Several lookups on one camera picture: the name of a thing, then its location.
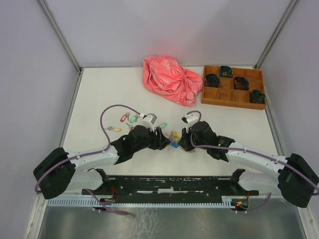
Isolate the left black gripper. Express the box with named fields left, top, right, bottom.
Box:
left=133, top=125, right=170, bottom=153

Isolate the keyring with yellow blue tags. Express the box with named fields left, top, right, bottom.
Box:
left=165, top=131, right=186, bottom=151

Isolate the green tag key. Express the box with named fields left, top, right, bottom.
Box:
left=129, top=114, right=140, bottom=124
left=159, top=122, right=167, bottom=129

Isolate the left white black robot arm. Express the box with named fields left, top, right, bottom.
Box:
left=33, top=125, right=170, bottom=199

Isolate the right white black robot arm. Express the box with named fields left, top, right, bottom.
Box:
left=178, top=118, right=319, bottom=208

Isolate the red tag key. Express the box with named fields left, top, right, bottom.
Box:
left=120, top=113, right=130, bottom=122

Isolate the yellow tag key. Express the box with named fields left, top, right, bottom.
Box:
left=105, top=126, right=122, bottom=132

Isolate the wooden compartment tray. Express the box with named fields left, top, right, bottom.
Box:
left=201, top=65, right=266, bottom=110

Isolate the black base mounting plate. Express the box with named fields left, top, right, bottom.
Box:
left=91, top=169, right=259, bottom=202

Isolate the pink crumpled cloth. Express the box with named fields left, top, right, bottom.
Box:
left=142, top=56, right=203, bottom=107

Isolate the dark roll left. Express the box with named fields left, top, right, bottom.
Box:
left=205, top=73, right=220, bottom=88

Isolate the dark roll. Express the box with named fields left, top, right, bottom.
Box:
left=219, top=66, right=233, bottom=78
left=249, top=90, right=266, bottom=104
left=205, top=73, right=220, bottom=88
left=233, top=76, right=249, bottom=91

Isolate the dark roll centre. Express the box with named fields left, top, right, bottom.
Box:
left=233, top=76, right=249, bottom=91

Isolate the dark roll top middle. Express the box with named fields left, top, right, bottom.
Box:
left=219, top=66, right=233, bottom=78

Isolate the dark roll right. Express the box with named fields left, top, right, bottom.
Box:
left=249, top=90, right=266, bottom=104

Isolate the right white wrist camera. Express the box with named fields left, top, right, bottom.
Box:
left=181, top=110, right=202, bottom=126

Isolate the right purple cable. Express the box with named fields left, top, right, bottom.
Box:
left=185, top=110, right=319, bottom=214

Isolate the purple cable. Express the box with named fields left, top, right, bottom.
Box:
left=34, top=104, right=145, bottom=215
left=185, top=110, right=319, bottom=214

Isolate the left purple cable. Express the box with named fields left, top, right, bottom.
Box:
left=34, top=104, right=145, bottom=215

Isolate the white slotted cable duct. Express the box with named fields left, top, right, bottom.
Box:
left=47, top=197, right=241, bottom=209

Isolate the aluminium frame rail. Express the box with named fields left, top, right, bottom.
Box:
left=36, top=192, right=85, bottom=207

